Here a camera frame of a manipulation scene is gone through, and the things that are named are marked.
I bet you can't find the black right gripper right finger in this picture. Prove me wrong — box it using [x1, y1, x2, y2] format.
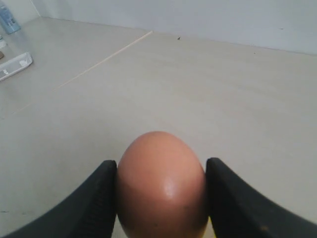
[206, 158, 317, 238]

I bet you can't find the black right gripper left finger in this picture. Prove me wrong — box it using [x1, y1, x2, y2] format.
[7, 160, 117, 238]

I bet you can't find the blue bottle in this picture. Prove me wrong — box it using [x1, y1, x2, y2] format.
[0, 3, 21, 34]

